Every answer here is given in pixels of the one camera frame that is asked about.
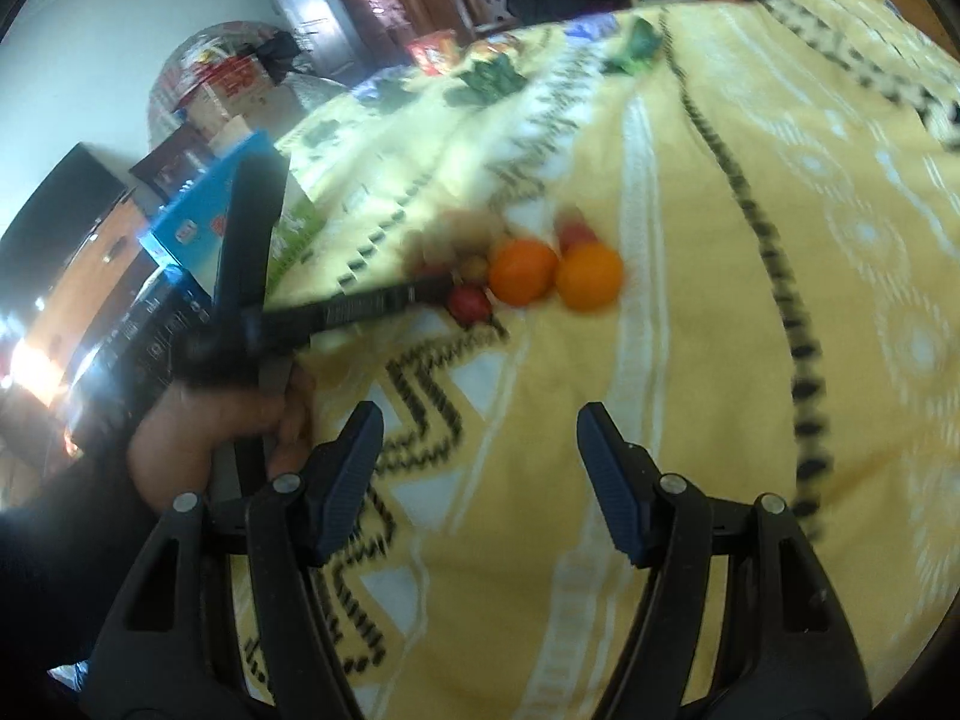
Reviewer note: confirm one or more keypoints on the blue packet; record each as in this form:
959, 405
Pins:
596, 28

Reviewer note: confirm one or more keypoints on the orange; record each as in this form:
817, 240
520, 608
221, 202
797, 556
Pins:
590, 277
523, 271

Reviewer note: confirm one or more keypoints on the green leafy vegetable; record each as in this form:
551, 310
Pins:
637, 45
487, 76

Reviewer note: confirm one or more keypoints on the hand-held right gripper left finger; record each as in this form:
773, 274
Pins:
349, 480

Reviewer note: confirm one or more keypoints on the beige round fruit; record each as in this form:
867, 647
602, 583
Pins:
457, 229

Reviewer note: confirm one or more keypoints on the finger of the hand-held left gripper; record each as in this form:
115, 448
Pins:
427, 291

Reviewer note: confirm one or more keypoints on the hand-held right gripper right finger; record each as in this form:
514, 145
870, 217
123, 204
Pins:
611, 487

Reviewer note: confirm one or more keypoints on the red fruit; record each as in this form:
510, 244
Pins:
469, 304
576, 232

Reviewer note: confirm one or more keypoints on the black television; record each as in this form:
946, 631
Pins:
52, 217

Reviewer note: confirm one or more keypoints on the yellow patterned blanket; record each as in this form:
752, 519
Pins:
600, 360

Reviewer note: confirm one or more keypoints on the clear plastic wrapped basket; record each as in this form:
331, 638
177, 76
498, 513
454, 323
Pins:
217, 71

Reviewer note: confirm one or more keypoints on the wooden tv stand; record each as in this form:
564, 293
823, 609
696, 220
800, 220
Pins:
82, 296

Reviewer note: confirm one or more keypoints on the blue box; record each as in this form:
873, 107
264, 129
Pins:
196, 221

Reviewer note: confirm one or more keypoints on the dark red box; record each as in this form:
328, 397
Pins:
174, 159

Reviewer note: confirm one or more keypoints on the person's left hand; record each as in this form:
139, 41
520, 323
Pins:
180, 442

